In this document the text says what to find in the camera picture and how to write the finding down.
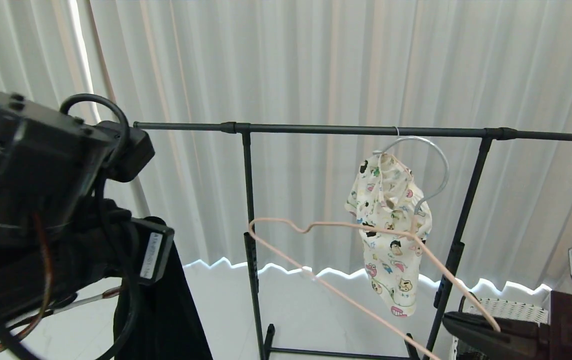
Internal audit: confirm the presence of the white curtain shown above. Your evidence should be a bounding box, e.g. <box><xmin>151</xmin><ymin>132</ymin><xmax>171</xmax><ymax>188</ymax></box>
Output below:
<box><xmin>0</xmin><ymin>0</ymin><xmax>572</xmax><ymax>296</ymax></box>

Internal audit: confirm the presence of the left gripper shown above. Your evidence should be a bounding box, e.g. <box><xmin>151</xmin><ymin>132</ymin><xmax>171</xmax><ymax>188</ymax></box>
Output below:
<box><xmin>66</xmin><ymin>219</ymin><xmax>175</xmax><ymax>297</ymax></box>

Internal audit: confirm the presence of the white laundry basket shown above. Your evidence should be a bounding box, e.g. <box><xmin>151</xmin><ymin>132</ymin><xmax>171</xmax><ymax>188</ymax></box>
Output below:
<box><xmin>451</xmin><ymin>297</ymin><xmax>552</xmax><ymax>360</ymax></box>

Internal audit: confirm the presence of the black clothes rack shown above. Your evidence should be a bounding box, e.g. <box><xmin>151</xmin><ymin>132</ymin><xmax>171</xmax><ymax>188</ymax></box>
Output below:
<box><xmin>133</xmin><ymin>121</ymin><xmax>572</xmax><ymax>360</ymax></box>

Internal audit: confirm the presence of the cream printed garment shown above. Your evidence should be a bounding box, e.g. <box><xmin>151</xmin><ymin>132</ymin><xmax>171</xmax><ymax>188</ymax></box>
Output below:
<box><xmin>344</xmin><ymin>152</ymin><xmax>433</xmax><ymax>318</ymax></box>

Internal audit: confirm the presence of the black garment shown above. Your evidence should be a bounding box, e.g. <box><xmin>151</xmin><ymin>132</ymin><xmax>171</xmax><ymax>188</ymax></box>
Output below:
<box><xmin>113</xmin><ymin>217</ymin><xmax>214</xmax><ymax>360</ymax></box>

